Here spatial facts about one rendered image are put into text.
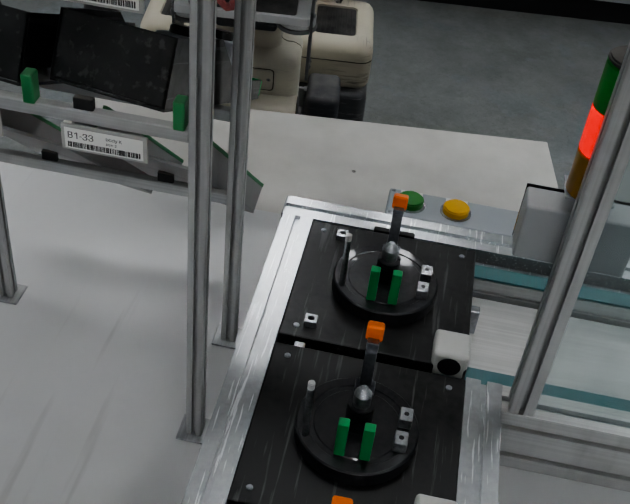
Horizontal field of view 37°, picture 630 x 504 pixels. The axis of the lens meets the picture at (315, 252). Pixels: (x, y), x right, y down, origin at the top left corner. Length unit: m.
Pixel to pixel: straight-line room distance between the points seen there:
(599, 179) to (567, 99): 2.91
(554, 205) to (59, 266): 0.76
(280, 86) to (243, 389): 0.94
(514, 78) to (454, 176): 2.23
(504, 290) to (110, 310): 0.56
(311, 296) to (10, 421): 0.41
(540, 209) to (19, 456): 0.68
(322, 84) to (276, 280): 0.92
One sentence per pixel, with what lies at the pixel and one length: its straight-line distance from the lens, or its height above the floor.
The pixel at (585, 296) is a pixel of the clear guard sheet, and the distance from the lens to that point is 1.06.
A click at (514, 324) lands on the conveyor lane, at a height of 0.92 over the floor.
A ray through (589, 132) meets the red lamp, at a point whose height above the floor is 1.34.
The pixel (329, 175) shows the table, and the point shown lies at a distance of 1.65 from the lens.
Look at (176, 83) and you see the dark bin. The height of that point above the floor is 1.32.
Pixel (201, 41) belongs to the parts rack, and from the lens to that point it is 0.86.
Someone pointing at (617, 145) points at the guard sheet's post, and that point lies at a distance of 0.94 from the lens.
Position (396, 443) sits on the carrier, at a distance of 1.04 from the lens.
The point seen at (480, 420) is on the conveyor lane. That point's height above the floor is 0.95.
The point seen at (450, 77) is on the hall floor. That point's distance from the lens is 3.82.
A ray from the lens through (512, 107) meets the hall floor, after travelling 3.70.
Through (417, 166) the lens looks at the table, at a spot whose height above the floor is 0.86.
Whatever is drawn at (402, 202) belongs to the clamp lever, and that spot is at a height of 1.07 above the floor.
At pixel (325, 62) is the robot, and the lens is 2.20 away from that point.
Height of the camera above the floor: 1.81
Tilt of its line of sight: 40 degrees down
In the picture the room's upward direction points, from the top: 7 degrees clockwise
